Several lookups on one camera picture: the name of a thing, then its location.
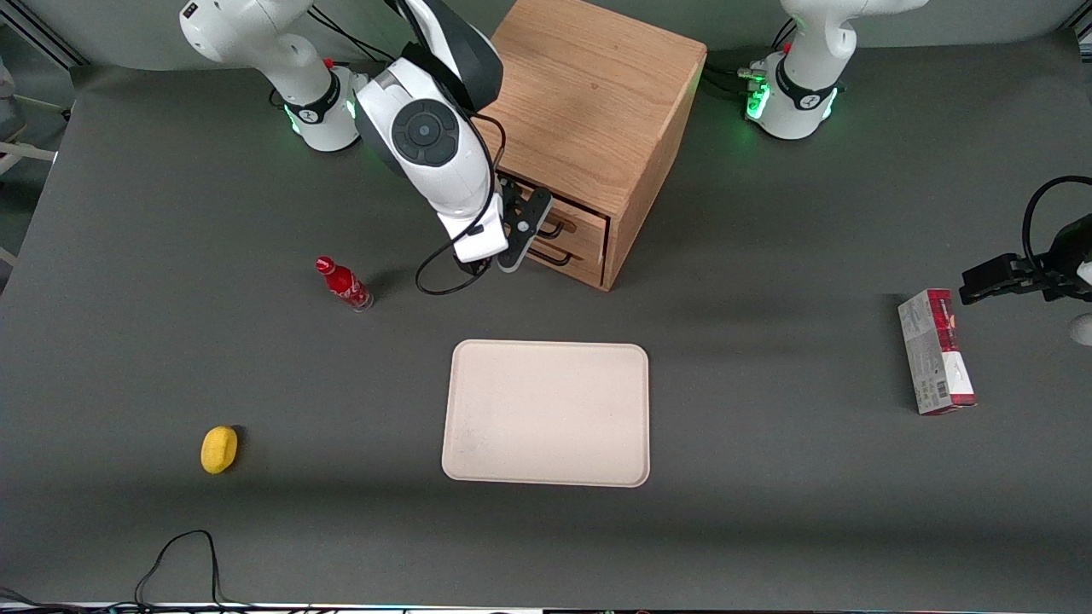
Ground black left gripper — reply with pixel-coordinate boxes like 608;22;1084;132
960;213;1092;305

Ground black metal drawer handle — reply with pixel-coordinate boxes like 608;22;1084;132
539;203;584;240
527;243;586;268

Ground wooden drawer with tall front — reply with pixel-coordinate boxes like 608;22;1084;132
497;169;613;253

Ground wooden drawer with short front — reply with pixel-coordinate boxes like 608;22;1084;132
525;235;609;292

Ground wooden two-drawer cabinet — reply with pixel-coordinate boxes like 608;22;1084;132
468;0;709;293

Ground red and grey carton box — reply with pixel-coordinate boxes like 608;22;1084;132
897;288;979;416

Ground red cola bottle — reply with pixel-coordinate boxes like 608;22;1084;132
315;256;375;313

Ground beige plastic tray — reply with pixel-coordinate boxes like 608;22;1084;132
441;339;651;489

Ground yellow lemon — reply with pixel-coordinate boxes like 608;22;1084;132
200;426;240;475

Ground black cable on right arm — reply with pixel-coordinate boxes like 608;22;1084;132
415;111;509;297

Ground grey wrist camera mount plate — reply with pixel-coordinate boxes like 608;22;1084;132
497;183;554;275

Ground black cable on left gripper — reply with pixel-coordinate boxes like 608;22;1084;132
1022;175;1092;275

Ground black right arm base cables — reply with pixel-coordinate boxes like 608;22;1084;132
307;7;393;67

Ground black arm base cables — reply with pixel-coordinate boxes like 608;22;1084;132
703;17;799;100
307;7;393;67

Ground black left arm base cables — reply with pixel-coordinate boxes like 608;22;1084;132
703;17;799;100

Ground black looped table cable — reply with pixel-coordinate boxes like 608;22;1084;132
132;529;257;613

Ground dark aluminium frame rail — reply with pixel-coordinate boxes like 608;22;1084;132
4;0;88;69

